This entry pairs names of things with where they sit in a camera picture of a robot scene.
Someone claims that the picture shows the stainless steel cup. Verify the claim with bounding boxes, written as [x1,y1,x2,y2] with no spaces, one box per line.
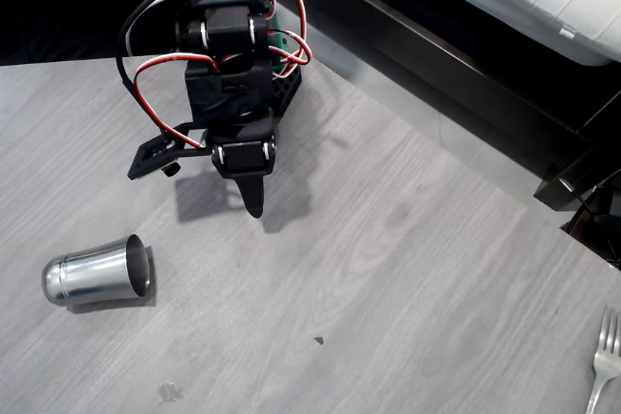
[41,233,153,307]

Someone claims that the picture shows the black perforated arm base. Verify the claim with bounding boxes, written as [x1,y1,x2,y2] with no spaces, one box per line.
[269,64,305,120]

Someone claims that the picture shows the green controller board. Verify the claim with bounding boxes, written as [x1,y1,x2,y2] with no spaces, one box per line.
[265,15,305,80]

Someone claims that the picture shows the silver metal fork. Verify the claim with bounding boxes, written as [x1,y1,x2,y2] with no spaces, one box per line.
[583,305,621,414]

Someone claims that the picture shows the red white servo cable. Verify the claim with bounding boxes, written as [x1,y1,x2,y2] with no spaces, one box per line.
[247,0,312,80]
[132,51,218,150]

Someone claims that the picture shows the black gripper camera mount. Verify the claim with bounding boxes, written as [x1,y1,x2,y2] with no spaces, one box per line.
[126,120,212,181]

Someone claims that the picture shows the dark wooden bed frame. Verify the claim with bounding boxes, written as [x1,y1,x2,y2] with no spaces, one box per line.
[280,0,621,214]

